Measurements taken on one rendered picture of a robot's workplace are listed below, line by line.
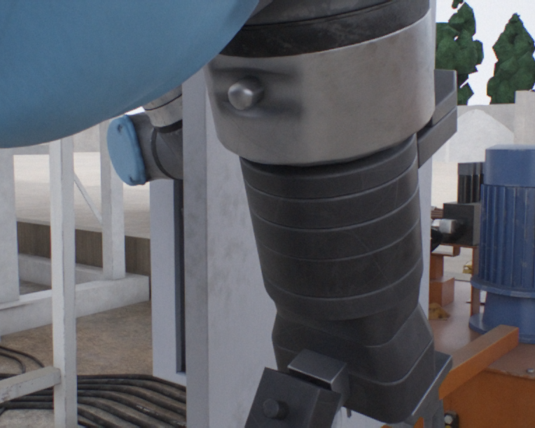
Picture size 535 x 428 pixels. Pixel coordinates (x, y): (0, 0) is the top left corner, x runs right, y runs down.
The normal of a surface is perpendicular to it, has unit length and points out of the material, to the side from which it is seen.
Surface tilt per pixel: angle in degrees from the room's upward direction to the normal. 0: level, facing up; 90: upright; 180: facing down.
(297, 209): 115
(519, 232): 90
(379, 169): 106
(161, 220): 90
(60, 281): 91
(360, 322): 121
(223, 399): 90
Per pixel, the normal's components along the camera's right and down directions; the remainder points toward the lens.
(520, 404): -0.56, 0.09
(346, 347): -0.59, 0.43
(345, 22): 0.27, 0.44
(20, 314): 0.78, 0.07
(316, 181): -0.18, 0.51
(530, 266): -0.28, 0.11
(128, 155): -0.80, 0.29
